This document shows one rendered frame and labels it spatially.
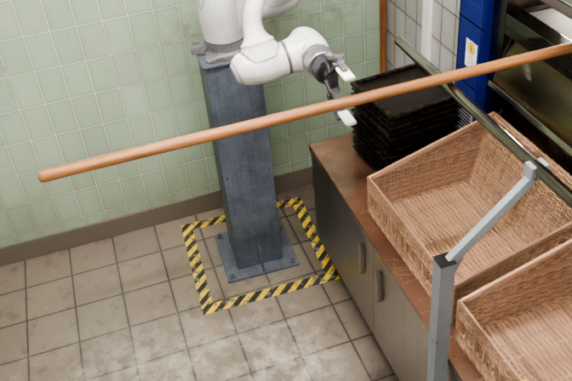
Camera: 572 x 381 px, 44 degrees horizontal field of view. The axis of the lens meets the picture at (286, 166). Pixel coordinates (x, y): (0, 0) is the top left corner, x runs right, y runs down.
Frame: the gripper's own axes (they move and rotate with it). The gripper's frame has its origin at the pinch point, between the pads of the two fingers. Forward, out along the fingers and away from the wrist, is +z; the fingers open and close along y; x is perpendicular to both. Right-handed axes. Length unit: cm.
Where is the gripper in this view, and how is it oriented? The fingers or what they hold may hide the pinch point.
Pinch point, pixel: (349, 100)
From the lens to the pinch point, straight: 186.6
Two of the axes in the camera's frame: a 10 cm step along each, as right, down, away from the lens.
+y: 0.8, 8.0, 5.9
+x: -9.5, 2.4, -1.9
